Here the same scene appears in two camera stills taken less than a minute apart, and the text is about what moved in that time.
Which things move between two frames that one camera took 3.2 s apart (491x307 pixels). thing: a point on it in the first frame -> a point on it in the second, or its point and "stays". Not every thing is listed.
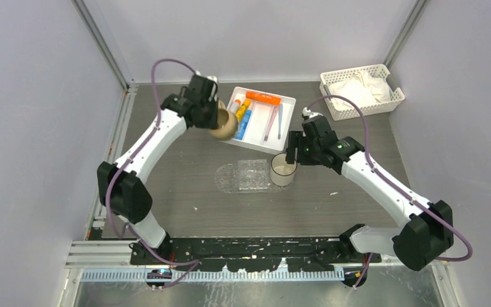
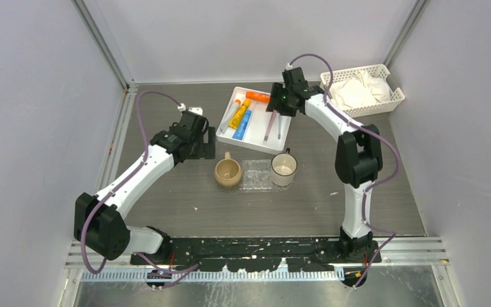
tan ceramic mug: [227, 123] -> [227, 172]
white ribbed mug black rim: [282, 173] stays
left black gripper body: [210, 118] -> [197, 151]
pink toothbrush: [275, 110] stays
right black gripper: [295, 138] -> [275, 103]
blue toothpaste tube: [242, 124] stays
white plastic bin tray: [260, 118] stays
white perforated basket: [373, 86] stays
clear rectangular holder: [253, 174] stays
